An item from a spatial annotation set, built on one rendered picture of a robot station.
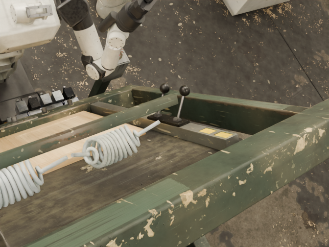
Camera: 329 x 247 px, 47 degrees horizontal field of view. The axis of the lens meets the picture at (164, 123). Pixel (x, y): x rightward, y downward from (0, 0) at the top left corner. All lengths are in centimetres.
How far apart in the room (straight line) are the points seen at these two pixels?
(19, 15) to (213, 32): 259
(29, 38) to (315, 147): 108
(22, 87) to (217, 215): 211
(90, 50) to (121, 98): 38
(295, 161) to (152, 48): 256
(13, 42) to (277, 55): 301
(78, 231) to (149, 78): 256
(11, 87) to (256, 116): 180
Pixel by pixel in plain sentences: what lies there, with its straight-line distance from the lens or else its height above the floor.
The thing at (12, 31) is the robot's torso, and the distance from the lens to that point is 150.
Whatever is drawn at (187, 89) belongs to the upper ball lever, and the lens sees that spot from 127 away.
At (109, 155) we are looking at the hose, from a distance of 72.
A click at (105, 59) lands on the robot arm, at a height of 124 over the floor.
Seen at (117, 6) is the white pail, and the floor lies 21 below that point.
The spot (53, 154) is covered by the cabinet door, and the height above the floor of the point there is 128.
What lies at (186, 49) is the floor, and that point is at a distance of 347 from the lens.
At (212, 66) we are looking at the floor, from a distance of 351.
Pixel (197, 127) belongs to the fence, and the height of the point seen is 157.
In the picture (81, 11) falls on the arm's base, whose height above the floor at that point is 134.
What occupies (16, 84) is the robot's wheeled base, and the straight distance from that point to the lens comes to 270.
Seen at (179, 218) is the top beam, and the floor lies 193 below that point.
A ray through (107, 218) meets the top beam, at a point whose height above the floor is 190.
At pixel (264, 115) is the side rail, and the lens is 128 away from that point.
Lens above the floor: 255
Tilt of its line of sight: 58 degrees down
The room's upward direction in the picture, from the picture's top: 44 degrees clockwise
